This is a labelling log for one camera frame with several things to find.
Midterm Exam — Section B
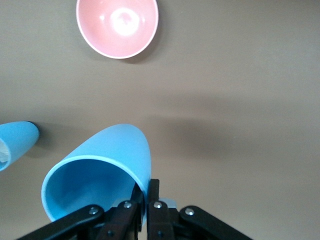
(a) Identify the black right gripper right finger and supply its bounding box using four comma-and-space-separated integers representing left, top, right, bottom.
146, 178, 255, 240

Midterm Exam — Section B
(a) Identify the pink bowl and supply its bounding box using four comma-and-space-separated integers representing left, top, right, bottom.
75, 0, 160, 60

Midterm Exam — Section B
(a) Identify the blue cup holding paper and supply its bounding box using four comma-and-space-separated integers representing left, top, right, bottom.
0, 120, 41, 173

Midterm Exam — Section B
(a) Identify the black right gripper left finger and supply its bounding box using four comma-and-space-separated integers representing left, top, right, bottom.
17, 183, 146, 240

